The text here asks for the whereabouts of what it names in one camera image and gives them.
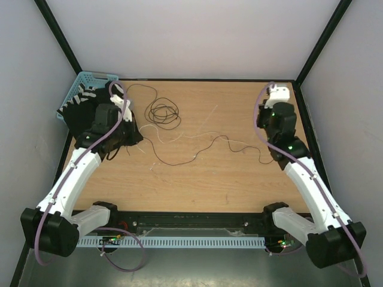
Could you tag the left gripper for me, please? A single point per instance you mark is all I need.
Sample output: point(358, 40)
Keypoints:
point(135, 136)

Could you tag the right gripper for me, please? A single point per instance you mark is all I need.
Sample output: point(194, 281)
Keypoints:
point(262, 111)

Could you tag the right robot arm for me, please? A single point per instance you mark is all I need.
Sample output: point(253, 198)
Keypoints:
point(330, 237)

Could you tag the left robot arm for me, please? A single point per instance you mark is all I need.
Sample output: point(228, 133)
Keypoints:
point(51, 227)

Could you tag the black white striped cloth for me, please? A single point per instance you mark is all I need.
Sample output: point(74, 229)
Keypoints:
point(86, 98)

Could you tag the light blue plastic basket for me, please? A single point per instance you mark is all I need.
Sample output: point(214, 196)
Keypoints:
point(89, 79)

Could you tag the left circuit board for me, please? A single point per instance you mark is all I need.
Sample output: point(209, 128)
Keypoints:
point(110, 240)

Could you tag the circuit board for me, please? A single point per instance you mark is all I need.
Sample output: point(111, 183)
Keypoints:
point(110, 240)
point(286, 243)

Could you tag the right circuit board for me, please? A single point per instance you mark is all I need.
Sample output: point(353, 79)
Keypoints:
point(286, 243)

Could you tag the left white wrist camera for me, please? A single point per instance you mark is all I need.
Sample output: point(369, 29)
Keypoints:
point(119, 102)

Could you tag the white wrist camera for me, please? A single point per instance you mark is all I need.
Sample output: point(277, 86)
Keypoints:
point(119, 102)
point(276, 93)

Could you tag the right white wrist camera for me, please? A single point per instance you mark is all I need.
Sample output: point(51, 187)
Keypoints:
point(276, 93)

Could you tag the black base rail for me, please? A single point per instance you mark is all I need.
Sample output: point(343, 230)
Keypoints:
point(250, 223)

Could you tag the light blue slotted cable duct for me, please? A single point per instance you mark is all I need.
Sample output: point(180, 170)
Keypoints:
point(178, 242)

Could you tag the right black frame post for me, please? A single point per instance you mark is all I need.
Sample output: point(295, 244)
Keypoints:
point(326, 34)

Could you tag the black frame post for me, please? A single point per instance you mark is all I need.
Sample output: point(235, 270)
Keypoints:
point(326, 34)
point(57, 32)

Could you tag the left black frame post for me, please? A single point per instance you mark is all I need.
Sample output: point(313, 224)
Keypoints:
point(57, 32)

